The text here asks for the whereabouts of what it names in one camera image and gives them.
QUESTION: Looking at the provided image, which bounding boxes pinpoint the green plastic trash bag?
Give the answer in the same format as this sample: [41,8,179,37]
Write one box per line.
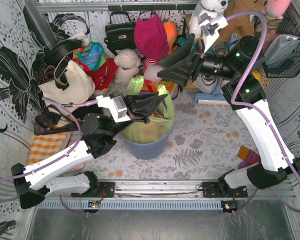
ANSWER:
[121,84,175,144]

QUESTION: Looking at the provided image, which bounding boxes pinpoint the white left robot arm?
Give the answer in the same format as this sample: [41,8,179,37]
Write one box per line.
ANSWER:
[11,93,167,209]

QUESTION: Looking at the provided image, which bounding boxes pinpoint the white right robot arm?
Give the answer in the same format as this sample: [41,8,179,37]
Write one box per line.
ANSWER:
[157,34,300,195]

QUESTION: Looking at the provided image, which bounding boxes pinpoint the magenta cloth bag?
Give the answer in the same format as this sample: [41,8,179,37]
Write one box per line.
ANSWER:
[134,13,170,61]

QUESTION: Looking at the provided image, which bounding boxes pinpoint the blue plastic trash bin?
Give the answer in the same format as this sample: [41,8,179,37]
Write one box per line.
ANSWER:
[120,124,174,160]

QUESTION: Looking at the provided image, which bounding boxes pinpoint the cream canvas tote bag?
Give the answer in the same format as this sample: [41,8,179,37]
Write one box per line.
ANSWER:
[39,60,96,104]

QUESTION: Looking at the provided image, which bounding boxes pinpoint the brown patterned leather bag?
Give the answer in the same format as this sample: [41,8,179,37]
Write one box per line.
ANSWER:
[33,104,78,136]

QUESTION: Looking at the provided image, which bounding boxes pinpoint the white pink plush doll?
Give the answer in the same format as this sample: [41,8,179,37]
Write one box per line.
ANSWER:
[143,58,164,84]

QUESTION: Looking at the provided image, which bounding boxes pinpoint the wooden metal shelf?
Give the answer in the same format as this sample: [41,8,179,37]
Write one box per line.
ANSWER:
[177,13,260,93]

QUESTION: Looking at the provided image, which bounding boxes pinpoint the grey checked plush ball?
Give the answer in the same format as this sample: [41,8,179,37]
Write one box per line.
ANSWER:
[213,41,227,56]

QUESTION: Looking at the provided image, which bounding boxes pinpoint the teal folded cloth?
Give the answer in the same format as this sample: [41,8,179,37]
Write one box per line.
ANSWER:
[177,37,191,50]

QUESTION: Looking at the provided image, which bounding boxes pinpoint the white shoe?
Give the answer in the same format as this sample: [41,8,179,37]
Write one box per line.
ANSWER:
[193,74,221,94]

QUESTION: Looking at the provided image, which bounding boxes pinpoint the orange plush toy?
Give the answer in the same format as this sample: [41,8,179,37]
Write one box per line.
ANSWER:
[163,21,178,55]

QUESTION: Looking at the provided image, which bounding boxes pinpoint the white fluffy plush dog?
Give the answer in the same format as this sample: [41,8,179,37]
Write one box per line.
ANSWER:
[114,48,141,84]

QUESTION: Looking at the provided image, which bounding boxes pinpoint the white grey plush dog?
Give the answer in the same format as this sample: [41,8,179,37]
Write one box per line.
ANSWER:
[189,0,229,40]

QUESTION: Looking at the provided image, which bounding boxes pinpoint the red folded cloth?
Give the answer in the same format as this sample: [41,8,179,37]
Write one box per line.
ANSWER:
[83,58,118,91]

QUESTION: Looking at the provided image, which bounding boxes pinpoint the brown teddy bear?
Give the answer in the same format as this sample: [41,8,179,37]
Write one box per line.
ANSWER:
[218,0,268,42]

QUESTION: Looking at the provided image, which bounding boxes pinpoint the black leather handbag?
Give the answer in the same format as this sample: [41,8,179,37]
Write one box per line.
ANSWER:
[104,11,137,56]

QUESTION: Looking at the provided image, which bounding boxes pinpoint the yellow plush duck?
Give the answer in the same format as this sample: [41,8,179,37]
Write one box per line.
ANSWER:
[251,69,262,84]

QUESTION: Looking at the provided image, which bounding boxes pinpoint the silver foil pouch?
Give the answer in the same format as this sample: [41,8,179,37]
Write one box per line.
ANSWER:
[264,34,300,66]

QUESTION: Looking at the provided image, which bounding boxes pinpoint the pink cylindrical pillow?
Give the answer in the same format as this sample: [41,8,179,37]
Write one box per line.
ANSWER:
[72,162,86,172]

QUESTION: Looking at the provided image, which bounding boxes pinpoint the pink plush toy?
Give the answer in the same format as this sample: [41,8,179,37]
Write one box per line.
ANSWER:
[261,0,291,29]

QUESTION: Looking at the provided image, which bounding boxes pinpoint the orange white checkered cloth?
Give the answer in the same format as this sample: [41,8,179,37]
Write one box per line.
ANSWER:
[27,132,71,165]

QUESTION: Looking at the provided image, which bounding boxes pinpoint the purple red plush toy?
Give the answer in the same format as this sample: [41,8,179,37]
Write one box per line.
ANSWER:
[237,145,261,169]

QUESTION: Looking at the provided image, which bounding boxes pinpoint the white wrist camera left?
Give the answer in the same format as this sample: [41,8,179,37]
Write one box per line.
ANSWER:
[96,95,131,123]

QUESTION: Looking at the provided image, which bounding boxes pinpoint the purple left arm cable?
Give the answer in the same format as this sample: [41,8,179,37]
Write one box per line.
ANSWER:
[0,97,101,204]

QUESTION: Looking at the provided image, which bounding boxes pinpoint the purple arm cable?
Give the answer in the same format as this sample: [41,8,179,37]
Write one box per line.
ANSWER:
[0,97,101,204]
[226,10,300,214]

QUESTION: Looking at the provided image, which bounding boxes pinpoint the black wire basket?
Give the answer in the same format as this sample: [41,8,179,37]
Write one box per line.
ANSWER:
[262,10,300,78]

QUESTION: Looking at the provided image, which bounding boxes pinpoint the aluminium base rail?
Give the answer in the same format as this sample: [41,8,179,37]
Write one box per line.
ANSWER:
[37,180,248,213]

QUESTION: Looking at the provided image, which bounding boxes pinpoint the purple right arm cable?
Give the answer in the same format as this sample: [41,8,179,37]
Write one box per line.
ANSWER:
[226,10,300,214]

